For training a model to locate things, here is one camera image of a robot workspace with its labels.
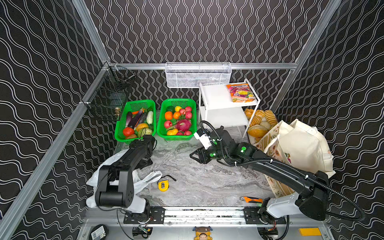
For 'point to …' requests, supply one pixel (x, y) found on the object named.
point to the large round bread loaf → (256, 131)
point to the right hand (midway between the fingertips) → (192, 154)
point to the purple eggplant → (129, 118)
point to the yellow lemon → (177, 108)
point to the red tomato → (128, 131)
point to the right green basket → (185, 102)
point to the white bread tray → (262, 121)
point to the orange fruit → (168, 115)
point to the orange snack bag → (240, 92)
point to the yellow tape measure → (163, 185)
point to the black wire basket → (109, 94)
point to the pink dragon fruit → (183, 125)
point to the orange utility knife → (249, 199)
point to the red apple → (188, 115)
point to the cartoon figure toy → (202, 233)
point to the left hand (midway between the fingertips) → (141, 166)
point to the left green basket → (133, 105)
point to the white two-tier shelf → (216, 107)
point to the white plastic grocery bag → (139, 204)
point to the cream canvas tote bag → (303, 146)
